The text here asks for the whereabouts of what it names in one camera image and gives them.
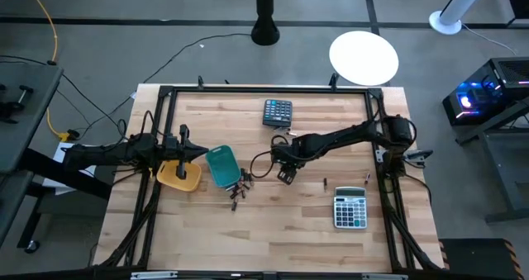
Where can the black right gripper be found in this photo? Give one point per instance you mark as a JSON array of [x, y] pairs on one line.
[[287, 155]]

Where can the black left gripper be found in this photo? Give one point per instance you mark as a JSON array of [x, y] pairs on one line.
[[182, 152]]

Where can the yellow plastic bin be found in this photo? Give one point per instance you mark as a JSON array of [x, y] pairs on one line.
[[194, 180]]

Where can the green plastic bin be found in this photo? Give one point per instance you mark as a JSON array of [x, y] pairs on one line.
[[223, 166]]

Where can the black calculator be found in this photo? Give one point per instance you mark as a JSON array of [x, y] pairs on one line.
[[277, 112]]

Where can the silver calculator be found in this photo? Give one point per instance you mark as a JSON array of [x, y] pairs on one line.
[[350, 212]]

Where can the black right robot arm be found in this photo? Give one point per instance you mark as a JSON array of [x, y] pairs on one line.
[[343, 135]]

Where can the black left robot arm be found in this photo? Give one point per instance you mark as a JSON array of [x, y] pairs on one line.
[[124, 152]]

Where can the black floor beam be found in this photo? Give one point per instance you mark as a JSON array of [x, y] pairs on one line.
[[66, 177]]

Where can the white round disc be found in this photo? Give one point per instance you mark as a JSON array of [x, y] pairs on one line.
[[363, 57]]

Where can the black pole stand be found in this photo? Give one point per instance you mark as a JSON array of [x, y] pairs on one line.
[[264, 24]]

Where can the grey side table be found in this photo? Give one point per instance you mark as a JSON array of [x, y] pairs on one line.
[[25, 119]]

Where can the black caster wheel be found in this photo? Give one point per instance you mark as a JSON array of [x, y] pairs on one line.
[[31, 247]]

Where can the black box with striped edges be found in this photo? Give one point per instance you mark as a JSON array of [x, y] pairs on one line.
[[479, 259]]

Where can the dark metal stand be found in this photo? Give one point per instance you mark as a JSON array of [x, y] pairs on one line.
[[504, 164]]

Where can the white tower fan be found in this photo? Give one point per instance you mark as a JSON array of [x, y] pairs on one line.
[[444, 23]]

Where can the black computer case with lights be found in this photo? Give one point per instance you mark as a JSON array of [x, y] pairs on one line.
[[508, 71]]

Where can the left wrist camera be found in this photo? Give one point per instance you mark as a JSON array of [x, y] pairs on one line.
[[184, 130]]

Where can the black frame clamp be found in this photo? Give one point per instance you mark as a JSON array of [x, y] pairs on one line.
[[200, 82], [333, 79]]

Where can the black metal table frame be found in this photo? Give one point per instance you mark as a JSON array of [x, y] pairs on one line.
[[268, 89]]

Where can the silver metal bracket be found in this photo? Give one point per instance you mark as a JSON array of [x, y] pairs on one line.
[[153, 275], [384, 276]]

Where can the grey metal bracket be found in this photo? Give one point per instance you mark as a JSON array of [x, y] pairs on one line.
[[417, 154]]

